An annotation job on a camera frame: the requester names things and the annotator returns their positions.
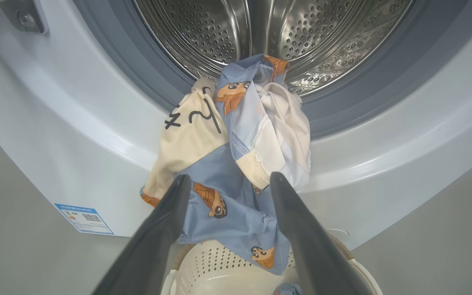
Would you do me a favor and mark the blue cartoon print garment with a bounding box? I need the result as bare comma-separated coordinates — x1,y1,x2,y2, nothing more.
273,283,304,295
140,54,293,276

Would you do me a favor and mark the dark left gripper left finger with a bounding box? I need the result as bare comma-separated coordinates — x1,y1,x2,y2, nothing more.
93,174,192,295

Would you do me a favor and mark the white front-load washing machine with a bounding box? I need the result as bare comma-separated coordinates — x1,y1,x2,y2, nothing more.
0,0,472,251

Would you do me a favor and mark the blue energy label sticker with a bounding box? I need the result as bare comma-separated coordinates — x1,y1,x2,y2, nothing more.
54,203,114,236

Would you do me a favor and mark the cream perforated laundry basket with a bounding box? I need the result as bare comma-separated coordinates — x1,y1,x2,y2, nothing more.
160,234,384,295

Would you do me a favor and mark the grey rubber door gasket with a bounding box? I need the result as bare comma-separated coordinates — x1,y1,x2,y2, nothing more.
72,0,472,140

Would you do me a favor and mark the cream garment with black writing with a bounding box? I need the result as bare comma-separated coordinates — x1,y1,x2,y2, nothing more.
143,77,313,202

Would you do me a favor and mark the steel perforated washer drum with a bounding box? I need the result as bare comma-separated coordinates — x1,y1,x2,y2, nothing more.
133,0,415,97

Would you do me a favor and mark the metal door hinge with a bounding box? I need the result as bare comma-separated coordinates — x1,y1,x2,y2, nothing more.
0,0,49,35

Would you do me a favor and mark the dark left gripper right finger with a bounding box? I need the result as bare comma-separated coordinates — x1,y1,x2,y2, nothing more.
270,172,374,295

